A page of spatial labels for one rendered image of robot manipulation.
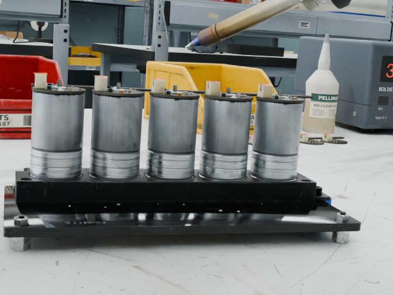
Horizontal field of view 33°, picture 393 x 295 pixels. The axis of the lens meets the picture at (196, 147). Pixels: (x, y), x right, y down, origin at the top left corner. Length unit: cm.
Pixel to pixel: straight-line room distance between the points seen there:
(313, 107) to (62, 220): 43
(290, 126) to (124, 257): 11
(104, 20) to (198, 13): 216
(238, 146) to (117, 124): 6
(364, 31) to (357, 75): 277
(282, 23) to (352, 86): 244
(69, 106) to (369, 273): 15
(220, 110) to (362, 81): 39
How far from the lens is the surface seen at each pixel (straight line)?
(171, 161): 32
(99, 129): 32
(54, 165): 31
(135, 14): 510
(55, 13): 265
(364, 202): 41
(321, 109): 68
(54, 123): 31
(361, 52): 71
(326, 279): 27
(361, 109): 71
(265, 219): 31
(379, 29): 355
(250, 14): 30
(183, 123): 32
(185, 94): 32
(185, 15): 287
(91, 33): 497
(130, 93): 32
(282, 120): 34
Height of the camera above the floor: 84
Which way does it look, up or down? 10 degrees down
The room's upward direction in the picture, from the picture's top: 4 degrees clockwise
